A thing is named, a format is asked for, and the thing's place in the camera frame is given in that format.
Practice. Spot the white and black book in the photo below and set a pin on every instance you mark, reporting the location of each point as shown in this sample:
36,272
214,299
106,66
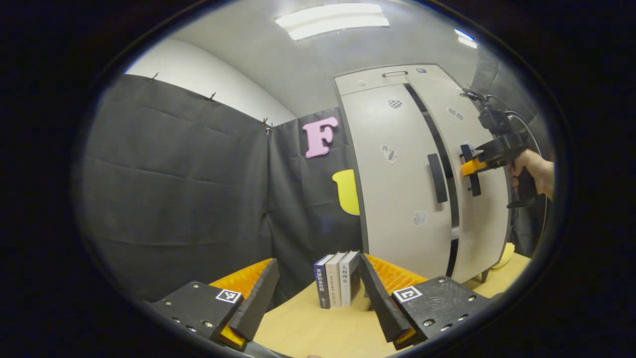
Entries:
350,278

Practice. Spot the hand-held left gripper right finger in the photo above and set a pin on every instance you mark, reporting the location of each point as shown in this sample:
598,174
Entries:
380,303

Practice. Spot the small ceiling light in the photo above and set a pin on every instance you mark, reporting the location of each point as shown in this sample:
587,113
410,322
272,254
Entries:
467,39

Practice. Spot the ceiling light panel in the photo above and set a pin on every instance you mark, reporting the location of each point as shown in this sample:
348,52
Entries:
333,20

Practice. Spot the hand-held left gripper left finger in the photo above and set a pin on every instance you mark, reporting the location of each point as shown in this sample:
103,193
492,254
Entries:
258,303

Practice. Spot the grey double-door shoe cabinet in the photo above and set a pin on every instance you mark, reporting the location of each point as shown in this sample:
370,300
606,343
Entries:
451,248

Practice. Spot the black backdrop cloth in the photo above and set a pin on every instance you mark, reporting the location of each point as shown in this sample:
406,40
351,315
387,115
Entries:
174,189

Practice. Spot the blue book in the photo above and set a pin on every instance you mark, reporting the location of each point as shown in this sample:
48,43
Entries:
323,283

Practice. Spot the grey cabinet door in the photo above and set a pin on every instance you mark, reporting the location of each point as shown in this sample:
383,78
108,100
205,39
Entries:
489,223
392,199

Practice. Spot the grey cabinet drawer front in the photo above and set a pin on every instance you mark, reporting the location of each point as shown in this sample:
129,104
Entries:
348,85

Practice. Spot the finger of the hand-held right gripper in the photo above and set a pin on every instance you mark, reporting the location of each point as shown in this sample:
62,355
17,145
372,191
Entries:
469,167

